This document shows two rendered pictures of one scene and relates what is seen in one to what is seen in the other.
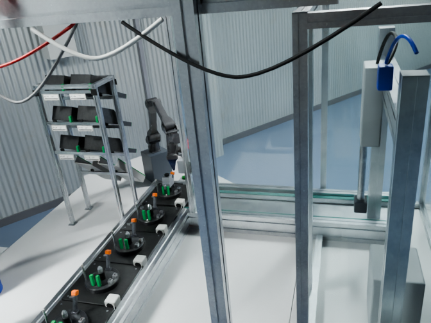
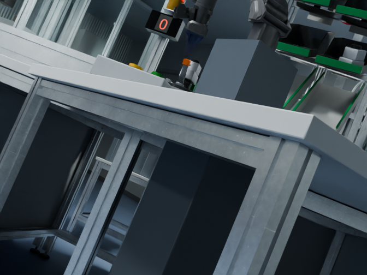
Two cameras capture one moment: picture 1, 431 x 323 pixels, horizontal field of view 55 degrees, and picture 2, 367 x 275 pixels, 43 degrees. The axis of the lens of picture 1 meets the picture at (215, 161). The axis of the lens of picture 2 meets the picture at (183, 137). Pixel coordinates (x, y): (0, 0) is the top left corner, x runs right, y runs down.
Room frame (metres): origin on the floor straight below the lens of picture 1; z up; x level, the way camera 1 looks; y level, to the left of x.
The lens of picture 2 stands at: (3.55, 0.25, 0.75)
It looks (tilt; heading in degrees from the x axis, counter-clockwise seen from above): 4 degrees up; 177
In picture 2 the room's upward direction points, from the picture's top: 23 degrees clockwise
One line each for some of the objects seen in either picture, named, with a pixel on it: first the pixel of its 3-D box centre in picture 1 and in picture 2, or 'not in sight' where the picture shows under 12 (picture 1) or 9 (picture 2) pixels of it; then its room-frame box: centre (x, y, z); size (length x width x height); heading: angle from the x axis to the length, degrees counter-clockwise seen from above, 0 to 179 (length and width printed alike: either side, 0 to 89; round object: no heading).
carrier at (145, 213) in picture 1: (150, 211); not in sight; (1.85, 0.35, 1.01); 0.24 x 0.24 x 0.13; 72
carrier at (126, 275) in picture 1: (101, 273); not in sight; (1.38, 0.51, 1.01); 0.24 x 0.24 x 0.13; 72
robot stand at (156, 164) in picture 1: (156, 164); (240, 94); (2.54, 0.39, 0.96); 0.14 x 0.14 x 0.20; 34
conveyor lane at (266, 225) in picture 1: (220, 208); not in sight; (1.97, 0.00, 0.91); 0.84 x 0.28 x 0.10; 72
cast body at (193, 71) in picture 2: (167, 180); (191, 71); (2.08, 0.28, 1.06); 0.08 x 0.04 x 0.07; 162
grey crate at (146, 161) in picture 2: not in sight; (153, 163); (-0.05, 0.33, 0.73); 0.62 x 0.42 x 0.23; 72
